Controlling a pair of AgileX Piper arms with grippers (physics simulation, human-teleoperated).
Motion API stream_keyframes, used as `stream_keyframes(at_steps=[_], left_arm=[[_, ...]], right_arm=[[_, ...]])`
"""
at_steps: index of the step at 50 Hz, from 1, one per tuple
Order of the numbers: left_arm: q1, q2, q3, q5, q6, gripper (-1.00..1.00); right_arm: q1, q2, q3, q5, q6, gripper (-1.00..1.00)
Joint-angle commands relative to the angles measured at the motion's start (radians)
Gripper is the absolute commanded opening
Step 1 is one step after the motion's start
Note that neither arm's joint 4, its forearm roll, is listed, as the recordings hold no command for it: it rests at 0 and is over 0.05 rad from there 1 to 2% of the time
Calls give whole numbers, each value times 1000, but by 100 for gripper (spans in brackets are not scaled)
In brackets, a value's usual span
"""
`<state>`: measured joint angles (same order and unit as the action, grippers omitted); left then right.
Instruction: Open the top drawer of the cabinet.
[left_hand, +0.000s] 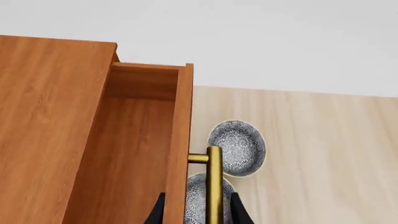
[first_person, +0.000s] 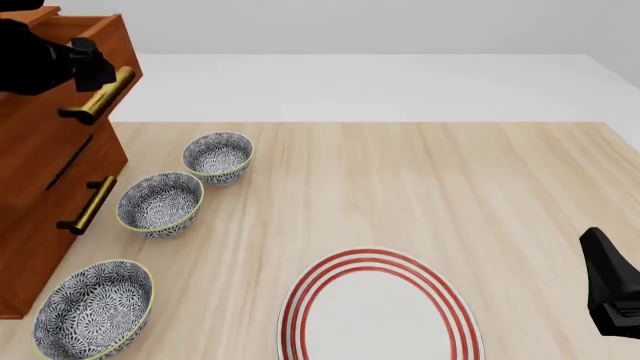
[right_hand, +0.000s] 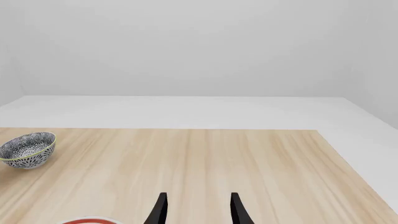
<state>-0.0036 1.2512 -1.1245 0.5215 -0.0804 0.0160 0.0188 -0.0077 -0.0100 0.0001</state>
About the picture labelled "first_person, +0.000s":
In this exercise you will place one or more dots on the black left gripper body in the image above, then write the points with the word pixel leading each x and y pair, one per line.
pixel 95 73

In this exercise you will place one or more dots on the small patterned bowl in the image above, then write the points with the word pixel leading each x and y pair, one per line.
pixel 217 159

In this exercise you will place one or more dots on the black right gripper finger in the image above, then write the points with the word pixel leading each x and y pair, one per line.
pixel 607 262

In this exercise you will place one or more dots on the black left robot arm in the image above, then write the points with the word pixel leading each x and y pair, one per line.
pixel 30 60

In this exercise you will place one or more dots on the medium patterned bowl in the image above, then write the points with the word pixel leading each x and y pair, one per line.
pixel 160 206

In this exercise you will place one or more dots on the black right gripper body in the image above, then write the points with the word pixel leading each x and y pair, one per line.
pixel 620 318

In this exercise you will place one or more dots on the large patterned bowl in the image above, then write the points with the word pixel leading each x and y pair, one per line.
pixel 92 311

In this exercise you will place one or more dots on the white plate with red rings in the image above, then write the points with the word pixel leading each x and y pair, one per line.
pixel 380 315

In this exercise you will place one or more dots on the wooden cabinet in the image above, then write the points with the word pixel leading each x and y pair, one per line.
pixel 27 12

